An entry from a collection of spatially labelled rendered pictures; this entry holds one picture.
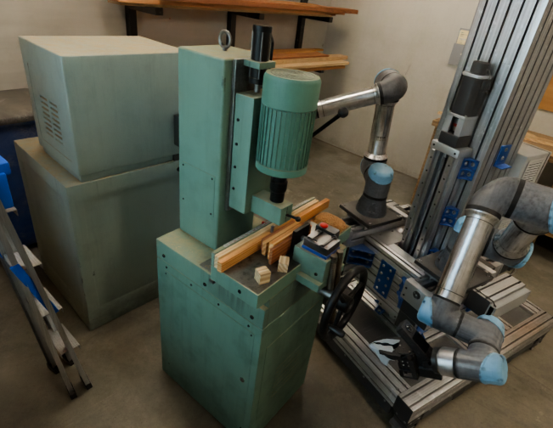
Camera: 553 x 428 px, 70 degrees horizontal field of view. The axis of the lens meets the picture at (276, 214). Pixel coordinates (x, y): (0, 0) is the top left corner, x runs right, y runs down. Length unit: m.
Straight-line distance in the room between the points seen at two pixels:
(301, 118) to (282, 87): 0.11
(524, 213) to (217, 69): 0.98
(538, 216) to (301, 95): 0.72
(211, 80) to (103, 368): 1.53
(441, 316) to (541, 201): 0.40
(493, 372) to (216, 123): 1.05
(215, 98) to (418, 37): 3.50
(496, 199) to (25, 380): 2.11
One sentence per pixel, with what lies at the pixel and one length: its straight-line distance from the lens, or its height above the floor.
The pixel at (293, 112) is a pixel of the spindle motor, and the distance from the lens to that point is 1.20.
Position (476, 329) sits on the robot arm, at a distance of 1.21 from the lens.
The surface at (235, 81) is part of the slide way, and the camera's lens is 1.31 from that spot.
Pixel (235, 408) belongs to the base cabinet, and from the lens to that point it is 1.83.
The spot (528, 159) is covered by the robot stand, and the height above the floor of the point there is 1.22.
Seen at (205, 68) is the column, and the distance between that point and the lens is 1.35.
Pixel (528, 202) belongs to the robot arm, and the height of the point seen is 1.31.
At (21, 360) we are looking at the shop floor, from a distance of 2.42.
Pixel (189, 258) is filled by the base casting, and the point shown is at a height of 0.80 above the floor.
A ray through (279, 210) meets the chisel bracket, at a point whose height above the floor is 1.06.
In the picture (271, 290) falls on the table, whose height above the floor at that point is 0.88.
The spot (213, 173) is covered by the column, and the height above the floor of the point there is 1.13.
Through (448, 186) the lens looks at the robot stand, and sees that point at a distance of 1.78.
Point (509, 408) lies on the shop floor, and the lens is 2.55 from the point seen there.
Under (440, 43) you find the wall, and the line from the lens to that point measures 4.53.
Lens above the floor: 1.73
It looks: 30 degrees down
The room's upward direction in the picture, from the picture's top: 8 degrees clockwise
